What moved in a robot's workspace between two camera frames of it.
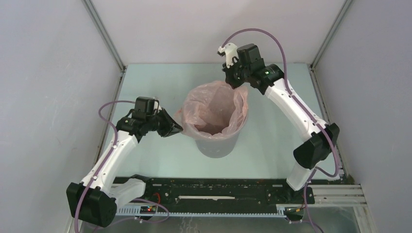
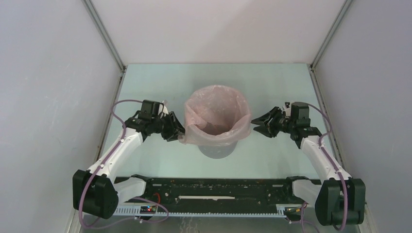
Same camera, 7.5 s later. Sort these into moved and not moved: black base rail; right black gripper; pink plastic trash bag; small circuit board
Moved: pink plastic trash bag; right black gripper
Not moved: black base rail; small circuit board
